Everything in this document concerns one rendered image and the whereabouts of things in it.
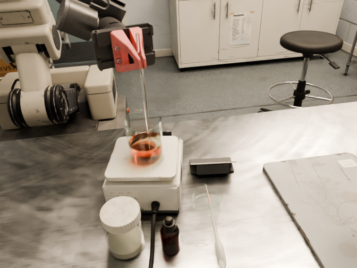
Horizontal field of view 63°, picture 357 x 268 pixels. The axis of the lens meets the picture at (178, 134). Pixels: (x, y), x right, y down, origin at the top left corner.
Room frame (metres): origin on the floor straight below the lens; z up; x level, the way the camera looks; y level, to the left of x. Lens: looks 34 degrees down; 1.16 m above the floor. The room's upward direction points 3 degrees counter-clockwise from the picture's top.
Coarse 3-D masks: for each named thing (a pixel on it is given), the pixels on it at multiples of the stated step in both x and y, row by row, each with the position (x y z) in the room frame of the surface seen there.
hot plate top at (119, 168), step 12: (120, 144) 0.45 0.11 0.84; (168, 144) 0.44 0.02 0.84; (120, 156) 0.41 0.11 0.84; (168, 156) 0.41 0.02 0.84; (108, 168) 0.38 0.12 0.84; (120, 168) 0.38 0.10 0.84; (132, 168) 0.38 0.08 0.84; (144, 168) 0.38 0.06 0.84; (156, 168) 0.38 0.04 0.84; (168, 168) 0.38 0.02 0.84; (108, 180) 0.36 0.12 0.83; (120, 180) 0.36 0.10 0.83; (132, 180) 0.36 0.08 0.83; (144, 180) 0.36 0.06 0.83; (156, 180) 0.35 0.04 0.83; (168, 180) 0.35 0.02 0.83
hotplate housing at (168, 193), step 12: (180, 144) 0.47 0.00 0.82; (180, 156) 0.43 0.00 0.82; (180, 168) 0.40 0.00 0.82; (180, 180) 0.38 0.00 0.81; (108, 192) 0.36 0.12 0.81; (120, 192) 0.35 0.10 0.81; (132, 192) 0.35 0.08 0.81; (144, 192) 0.35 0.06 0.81; (156, 192) 0.35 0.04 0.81; (168, 192) 0.35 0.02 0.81; (180, 192) 0.36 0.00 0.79; (144, 204) 0.35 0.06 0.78; (156, 204) 0.34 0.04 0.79; (168, 204) 0.35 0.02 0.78; (180, 204) 0.35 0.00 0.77
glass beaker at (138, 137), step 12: (132, 120) 0.43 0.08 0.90; (144, 120) 0.43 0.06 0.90; (156, 120) 0.43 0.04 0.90; (132, 132) 0.38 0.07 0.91; (144, 132) 0.38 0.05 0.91; (156, 132) 0.39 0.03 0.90; (132, 144) 0.38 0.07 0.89; (144, 144) 0.38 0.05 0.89; (156, 144) 0.38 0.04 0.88; (132, 156) 0.39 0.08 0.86; (144, 156) 0.38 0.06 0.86; (156, 156) 0.38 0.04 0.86
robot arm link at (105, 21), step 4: (108, 16) 0.60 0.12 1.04; (100, 20) 0.59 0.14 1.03; (104, 20) 0.58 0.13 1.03; (108, 20) 0.57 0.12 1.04; (112, 20) 0.57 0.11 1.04; (116, 20) 0.58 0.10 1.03; (100, 24) 0.57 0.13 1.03; (104, 24) 0.56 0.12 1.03; (96, 28) 0.55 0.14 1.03; (100, 28) 0.56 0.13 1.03
